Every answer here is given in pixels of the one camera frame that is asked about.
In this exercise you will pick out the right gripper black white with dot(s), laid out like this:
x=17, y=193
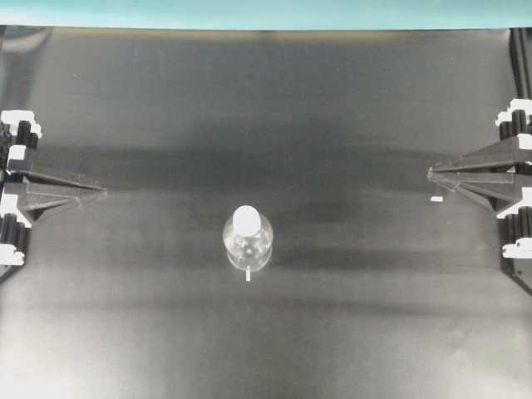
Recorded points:
x=507, y=194

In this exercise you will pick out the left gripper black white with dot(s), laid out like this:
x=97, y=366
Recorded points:
x=25, y=204

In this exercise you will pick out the white bottle cap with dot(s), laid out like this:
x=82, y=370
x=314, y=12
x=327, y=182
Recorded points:
x=246, y=221

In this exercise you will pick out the clear plastic bottle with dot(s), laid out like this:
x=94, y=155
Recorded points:
x=251, y=253

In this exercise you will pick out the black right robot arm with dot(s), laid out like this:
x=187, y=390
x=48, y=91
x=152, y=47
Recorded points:
x=520, y=56

